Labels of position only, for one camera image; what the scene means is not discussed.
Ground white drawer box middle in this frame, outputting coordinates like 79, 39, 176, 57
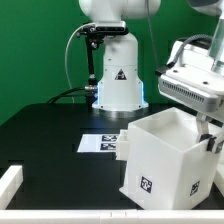
116, 129, 129, 161

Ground flat white marker plate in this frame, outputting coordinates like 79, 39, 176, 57
77, 134, 118, 153

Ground grey camera cable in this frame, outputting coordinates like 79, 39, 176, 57
64, 22, 96, 104

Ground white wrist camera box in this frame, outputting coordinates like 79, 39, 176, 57
158, 66, 224, 113

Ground black cables at base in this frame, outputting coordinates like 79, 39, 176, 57
46, 87, 96, 106

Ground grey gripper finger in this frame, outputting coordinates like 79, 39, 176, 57
196, 112, 211, 142
207, 130, 224, 154

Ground black camera on stand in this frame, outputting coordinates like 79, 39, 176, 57
76, 21, 128, 103

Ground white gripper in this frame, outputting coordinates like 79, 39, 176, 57
169, 44, 224, 90

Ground large white drawer housing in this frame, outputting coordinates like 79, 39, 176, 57
120, 108, 220, 210

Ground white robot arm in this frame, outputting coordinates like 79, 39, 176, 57
79, 0, 224, 122

